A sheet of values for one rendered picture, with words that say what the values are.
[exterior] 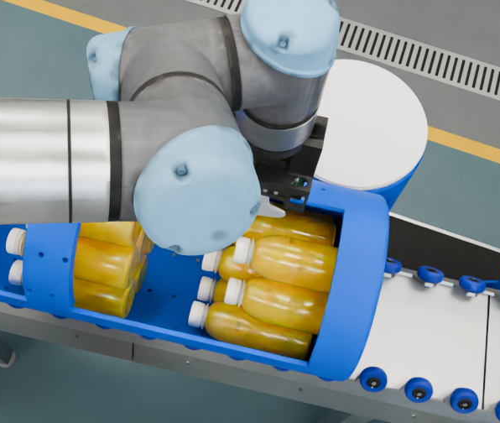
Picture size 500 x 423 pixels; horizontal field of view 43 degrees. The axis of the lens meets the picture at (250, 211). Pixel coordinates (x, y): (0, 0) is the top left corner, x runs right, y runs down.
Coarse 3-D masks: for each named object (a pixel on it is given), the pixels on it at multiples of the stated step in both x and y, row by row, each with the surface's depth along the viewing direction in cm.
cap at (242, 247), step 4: (240, 240) 91; (244, 240) 91; (248, 240) 92; (236, 244) 91; (240, 244) 91; (244, 244) 91; (248, 244) 91; (236, 248) 91; (240, 248) 90; (244, 248) 91; (236, 252) 91; (240, 252) 90; (244, 252) 91; (236, 256) 91; (240, 256) 91; (244, 256) 91; (232, 260) 92; (236, 260) 91; (240, 260) 91; (244, 260) 91
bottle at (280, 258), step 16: (272, 240) 90; (288, 240) 91; (304, 240) 92; (256, 256) 90; (272, 256) 89; (288, 256) 89; (304, 256) 89; (320, 256) 89; (256, 272) 92; (272, 272) 90; (288, 272) 89; (304, 272) 89; (320, 272) 89; (320, 288) 90
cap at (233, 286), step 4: (232, 280) 94; (236, 280) 94; (240, 280) 94; (228, 284) 93; (232, 284) 93; (236, 284) 93; (240, 284) 93; (228, 288) 93; (232, 288) 93; (236, 288) 93; (228, 292) 93; (232, 292) 93; (236, 292) 93; (228, 296) 93; (232, 296) 93; (236, 296) 93; (224, 300) 94; (228, 300) 93; (232, 300) 93; (236, 300) 93
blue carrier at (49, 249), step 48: (336, 192) 91; (0, 240) 110; (48, 240) 84; (336, 240) 109; (384, 240) 85; (0, 288) 101; (48, 288) 87; (144, 288) 108; (192, 288) 109; (336, 288) 83; (192, 336) 90; (336, 336) 84
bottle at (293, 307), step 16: (240, 288) 93; (256, 288) 92; (272, 288) 92; (288, 288) 92; (304, 288) 93; (240, 304) 94; (256, 304) 92; (272, 304) 91; (288, 304) 91; (304, 304) 91; (320, 304) 91; (272, 320) 92; (288, 320) 92; (304, 320) 91; (320, 320) 91
